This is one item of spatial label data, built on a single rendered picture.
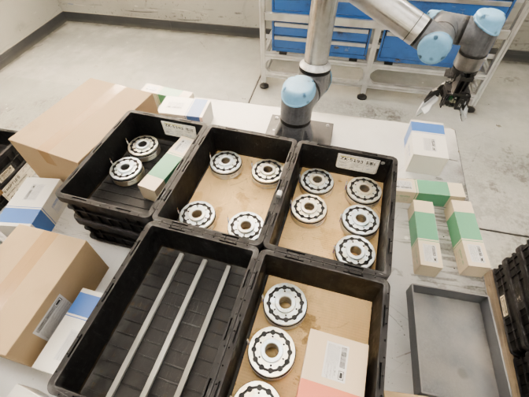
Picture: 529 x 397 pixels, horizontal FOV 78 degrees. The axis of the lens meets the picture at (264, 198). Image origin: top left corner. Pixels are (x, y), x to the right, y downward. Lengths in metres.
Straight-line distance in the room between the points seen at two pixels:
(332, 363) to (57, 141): 1.06
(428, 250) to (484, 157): 1.72
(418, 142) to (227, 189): 0.73
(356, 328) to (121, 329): 0.55
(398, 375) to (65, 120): 1.30
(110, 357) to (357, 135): 1.15
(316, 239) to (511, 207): 1.73
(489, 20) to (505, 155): 1.79
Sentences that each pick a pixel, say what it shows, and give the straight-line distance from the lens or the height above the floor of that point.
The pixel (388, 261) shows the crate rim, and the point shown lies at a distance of 0.82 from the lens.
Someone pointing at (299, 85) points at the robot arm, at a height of 0.97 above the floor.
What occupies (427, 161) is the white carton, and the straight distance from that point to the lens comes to 1.33.
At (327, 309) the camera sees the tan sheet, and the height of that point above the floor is 0.83.
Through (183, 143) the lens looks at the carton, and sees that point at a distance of 1.13.
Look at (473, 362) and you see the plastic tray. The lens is 1.06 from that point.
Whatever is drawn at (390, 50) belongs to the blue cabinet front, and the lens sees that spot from 2.77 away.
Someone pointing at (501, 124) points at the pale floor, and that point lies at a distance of 3.10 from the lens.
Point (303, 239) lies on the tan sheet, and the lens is 0.93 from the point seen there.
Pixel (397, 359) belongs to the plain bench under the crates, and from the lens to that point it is 0.99.
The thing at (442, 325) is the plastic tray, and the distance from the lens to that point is 1.06.
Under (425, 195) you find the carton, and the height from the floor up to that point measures 0.75.
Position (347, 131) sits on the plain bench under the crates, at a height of 0.70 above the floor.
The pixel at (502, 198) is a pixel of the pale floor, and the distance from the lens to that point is 2.51.
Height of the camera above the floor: 1.61
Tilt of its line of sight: 51 degrees down
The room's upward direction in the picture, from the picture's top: 2 degrees counter-clockwise
